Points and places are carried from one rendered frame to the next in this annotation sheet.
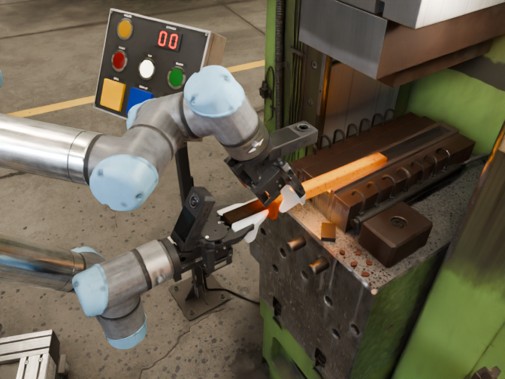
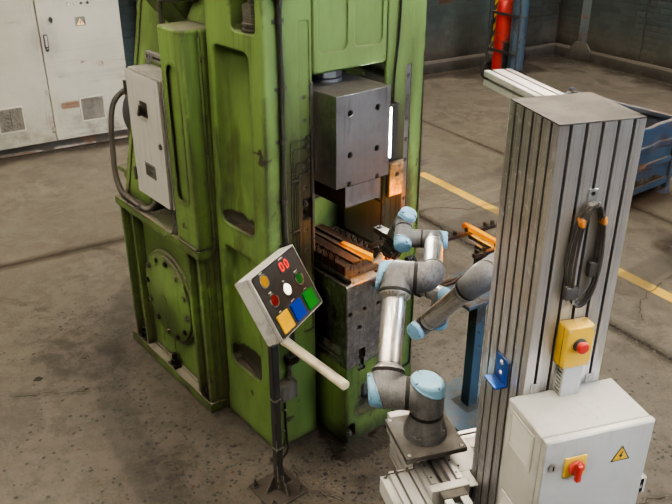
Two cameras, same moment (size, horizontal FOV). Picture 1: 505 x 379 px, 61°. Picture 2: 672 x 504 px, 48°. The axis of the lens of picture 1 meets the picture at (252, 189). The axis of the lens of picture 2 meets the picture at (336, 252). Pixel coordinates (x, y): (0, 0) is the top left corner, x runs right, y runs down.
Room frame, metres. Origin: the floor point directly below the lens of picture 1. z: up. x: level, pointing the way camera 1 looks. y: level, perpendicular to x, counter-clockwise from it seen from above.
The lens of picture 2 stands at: (1.12, 2.93, 2.58)
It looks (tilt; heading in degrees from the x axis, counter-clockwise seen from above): 27 degrees down; 265
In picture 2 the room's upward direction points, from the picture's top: straight up
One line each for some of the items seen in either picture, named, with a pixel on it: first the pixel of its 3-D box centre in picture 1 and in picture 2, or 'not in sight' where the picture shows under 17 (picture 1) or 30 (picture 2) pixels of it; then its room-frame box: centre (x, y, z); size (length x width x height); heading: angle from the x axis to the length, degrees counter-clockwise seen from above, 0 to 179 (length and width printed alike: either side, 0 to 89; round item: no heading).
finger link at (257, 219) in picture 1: (250, 229); not in sight; (0.57, 0.00, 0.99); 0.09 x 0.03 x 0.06; 121
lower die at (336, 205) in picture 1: (382, 162); (332, 249); (0.84, -0.32, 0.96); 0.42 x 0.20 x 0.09; 124
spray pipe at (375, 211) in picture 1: (409, 193); not in sight; (0.72, -0.35, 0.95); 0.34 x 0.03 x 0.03; 124
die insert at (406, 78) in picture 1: (433, 48); not in sight; (0.84, -0.36, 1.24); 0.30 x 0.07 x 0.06; 124
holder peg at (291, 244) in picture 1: (295, 244); not in sight; (0.65, -0.10, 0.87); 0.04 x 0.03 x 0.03; 124
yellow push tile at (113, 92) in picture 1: (113, 95); (285, 321); (1.09, 0.39, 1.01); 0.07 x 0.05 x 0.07; 59
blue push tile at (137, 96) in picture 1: (140, 104); (297, 309); (1.03, 0.30, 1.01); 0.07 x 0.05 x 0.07; 59
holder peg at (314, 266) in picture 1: (318, 266); not in sight; (0.58, -0.14, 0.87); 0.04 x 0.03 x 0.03; 124
